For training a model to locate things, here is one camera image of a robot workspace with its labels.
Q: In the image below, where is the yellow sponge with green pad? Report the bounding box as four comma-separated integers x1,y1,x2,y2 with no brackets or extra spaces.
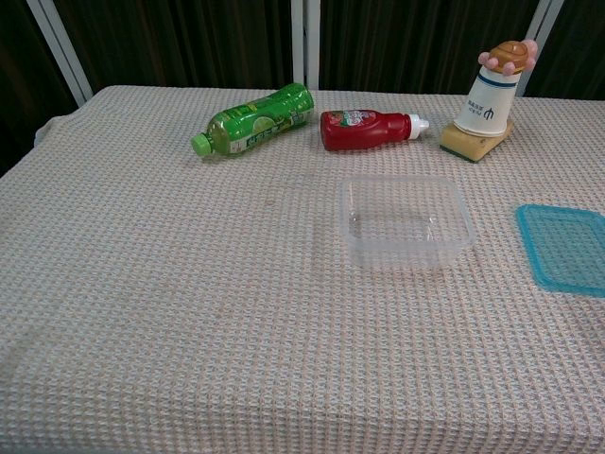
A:
439,118,515,166

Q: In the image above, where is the white paper cup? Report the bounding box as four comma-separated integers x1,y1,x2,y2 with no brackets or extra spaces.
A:
452,64,522,139

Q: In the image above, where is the clear plastic food container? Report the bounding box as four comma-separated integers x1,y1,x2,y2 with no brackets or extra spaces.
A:
340,174,476,271

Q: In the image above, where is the red ketchup squeeze bottle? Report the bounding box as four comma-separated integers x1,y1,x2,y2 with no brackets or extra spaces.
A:
320,109,431,152

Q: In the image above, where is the light blue plastic tray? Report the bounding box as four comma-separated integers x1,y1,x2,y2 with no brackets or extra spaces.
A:
514,203,605,299

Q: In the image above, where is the green plastic drink bottle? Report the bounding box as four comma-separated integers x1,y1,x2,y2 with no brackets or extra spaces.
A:
190,82,316,158

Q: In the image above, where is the brown and pink turtle toy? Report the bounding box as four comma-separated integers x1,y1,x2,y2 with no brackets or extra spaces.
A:
477,40,540,77

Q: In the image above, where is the white frame post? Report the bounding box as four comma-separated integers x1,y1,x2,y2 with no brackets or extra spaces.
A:
26,0,95,107
289,0,321,92
514,0,566,98

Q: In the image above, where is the beige waffle-weave tablecloth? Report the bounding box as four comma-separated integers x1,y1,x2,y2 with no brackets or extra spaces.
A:
0,84,605,454

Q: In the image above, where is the dark curtain panel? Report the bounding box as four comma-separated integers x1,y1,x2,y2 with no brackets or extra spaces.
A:
51,0,295,95
318,0,541,96
0,0,79,177
524,0,605,101

